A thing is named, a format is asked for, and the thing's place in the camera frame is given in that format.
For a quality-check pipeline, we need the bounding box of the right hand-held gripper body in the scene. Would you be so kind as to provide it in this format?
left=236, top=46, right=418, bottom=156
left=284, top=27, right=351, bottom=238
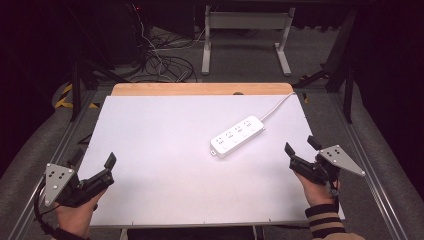
left=289, top=144, right=367, bottom=187

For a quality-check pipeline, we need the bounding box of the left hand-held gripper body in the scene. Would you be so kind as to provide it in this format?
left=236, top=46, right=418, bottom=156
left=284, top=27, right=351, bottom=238
left=42, top=162, right=116, bottom=208

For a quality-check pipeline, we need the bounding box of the person's left hand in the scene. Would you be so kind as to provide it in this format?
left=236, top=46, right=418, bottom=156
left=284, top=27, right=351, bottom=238
left=54, top=189, right=103, bottom=240

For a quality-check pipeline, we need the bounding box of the person's right hand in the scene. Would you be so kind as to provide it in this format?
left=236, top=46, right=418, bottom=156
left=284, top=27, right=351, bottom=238
left=294, top=171, right=341, bottom=208

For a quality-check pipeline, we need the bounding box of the white power strip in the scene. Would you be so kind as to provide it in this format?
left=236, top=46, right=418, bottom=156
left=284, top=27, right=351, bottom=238
left=209, top=114, right=267, bottom=160

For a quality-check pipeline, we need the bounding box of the white table cover board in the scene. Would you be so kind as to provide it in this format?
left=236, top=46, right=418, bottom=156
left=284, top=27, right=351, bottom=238
left=76, top=94, right=346, bottom=230

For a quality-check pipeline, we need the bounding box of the yellow black hazard tape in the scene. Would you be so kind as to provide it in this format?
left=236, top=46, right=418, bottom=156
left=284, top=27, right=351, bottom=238
left=54, top=83, right=100, bottom=110

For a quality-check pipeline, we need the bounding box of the black metal stand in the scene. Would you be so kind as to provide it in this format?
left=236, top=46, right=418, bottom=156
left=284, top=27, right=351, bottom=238
left=65, top=46, right=129, bottom=123
left=292, top=9, right=359, bottom=125

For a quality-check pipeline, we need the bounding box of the wooden table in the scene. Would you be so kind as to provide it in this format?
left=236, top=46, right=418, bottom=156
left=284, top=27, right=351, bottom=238
left=110, top=82, right=295, bottom=98

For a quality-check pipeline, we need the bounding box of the aluminium rail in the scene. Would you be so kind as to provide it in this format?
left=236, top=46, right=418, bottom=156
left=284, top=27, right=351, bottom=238
left=327, top=92, right=410, bottom=240
left=7, top=89, right=98, bottom=240

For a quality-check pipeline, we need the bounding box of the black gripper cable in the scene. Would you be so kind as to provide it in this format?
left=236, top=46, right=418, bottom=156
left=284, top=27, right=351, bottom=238
left=32, top=179, right=58, bottom=236

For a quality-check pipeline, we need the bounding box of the white power strip cable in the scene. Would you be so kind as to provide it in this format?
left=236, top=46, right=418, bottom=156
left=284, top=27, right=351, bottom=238
left=259, top=91, right=298, bottom=123

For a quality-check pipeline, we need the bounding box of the tangle of floor cables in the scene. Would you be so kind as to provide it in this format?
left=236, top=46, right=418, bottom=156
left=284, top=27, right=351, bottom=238
left=126, top=2, right=206, bottom=84

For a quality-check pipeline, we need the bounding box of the white metal desk frame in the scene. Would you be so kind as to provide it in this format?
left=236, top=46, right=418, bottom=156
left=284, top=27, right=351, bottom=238
left=200, top=3, right=297, bottom=77

